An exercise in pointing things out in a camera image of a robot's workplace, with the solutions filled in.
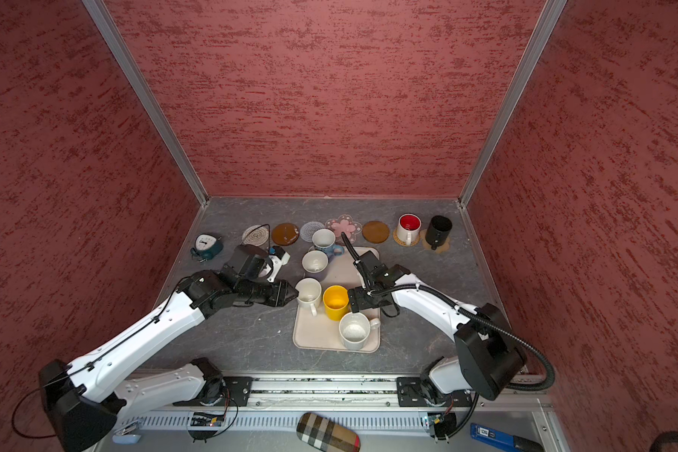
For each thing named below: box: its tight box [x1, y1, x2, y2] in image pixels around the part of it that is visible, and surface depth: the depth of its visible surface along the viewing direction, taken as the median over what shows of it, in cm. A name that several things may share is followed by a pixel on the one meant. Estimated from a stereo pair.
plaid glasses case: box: [296, 411, 361, 452], surface depth 67 cm
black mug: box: [424, 214, 453, 251], surface depth 102 cm
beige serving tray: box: [291, 246, 382, 354], surface depth 85 cm
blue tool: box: [469, 422, 518, 452], surface depth 67 cm
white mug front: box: [339, 311, 381, 351], surface depth 81 cm
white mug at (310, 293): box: [295, 276, 323, 317], surface depth 85 cm
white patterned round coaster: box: [242, 225, 270, 247], surface depth 109 cm
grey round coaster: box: [299, 220, 325, 243], surface depth 112 cm
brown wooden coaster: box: [361, 220, 390, 244], surface depth 112 cm
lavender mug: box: [301, 249, 329, 282], surface depth 94 cm
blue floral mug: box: [311, 227, 346, 257], surface depth 98 cm
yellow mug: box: [322, 284, 350, 323], surface depth 85 cm
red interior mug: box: [396, 212, 422, 246], surface depth 105 cm
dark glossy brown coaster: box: [271, 222, 300, 246], surface depth 109 cm
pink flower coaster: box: [324, 214, 363, 246], surface depth 113 cm
